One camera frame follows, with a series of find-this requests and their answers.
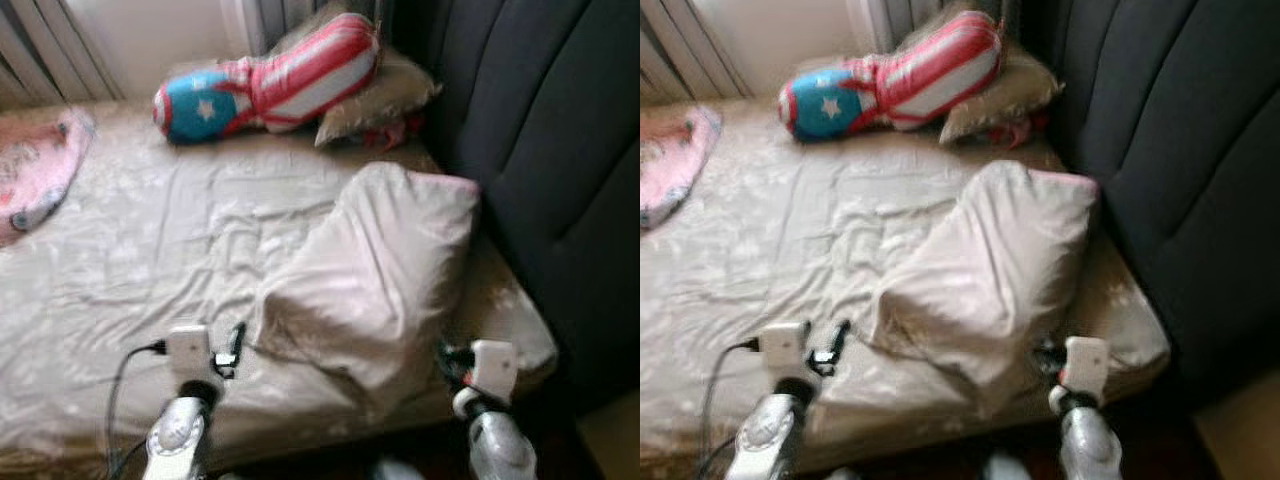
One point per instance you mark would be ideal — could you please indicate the pink cartoon blanket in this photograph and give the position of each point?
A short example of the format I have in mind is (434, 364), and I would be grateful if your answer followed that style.
(670, 160)
(35, 165)

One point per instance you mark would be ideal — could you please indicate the Captain America shield pillow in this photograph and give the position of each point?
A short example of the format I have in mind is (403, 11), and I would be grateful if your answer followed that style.
(900, 85)
(280, 85)

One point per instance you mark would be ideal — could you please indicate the large beige floral pillow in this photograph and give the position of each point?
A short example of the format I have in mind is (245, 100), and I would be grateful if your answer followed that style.
(990, 280)
(370, 280)

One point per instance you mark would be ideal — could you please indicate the bed with beige floral sheet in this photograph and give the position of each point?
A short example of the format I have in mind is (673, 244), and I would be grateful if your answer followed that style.
(770, 250)
(150, 250)

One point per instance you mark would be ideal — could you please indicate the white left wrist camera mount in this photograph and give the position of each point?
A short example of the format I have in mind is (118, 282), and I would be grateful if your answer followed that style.
(783, 350)
(190, 350)

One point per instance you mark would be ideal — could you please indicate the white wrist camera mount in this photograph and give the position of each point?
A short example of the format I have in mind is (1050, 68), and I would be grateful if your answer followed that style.
(190, 350)
(1087, 365)
(493, 365)
(783, 350)

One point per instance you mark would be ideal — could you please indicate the grey right robot leg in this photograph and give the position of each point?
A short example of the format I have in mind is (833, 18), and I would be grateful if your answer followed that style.
(395, 470)
(1005, 468)

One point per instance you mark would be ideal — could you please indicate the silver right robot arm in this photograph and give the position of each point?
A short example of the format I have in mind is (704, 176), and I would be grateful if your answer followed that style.
(495, 445)
(1085, 440)

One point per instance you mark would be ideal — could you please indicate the black padded headboard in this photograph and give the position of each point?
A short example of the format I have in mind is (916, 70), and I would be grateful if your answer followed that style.
(530, 150)
(1160, 150)

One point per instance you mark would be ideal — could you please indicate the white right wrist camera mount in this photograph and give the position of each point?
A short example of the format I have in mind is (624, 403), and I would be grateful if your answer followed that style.
(1087, 365)
(493, 365)

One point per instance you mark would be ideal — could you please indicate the small beige floral pillow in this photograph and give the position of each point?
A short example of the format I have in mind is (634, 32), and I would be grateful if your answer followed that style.
(1005, 100)
(390, 95)

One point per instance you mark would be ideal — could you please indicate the grey curtain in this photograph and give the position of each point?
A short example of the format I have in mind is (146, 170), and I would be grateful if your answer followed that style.
(30, 50)
(262, 20)
(665, 45)
(890, 20)

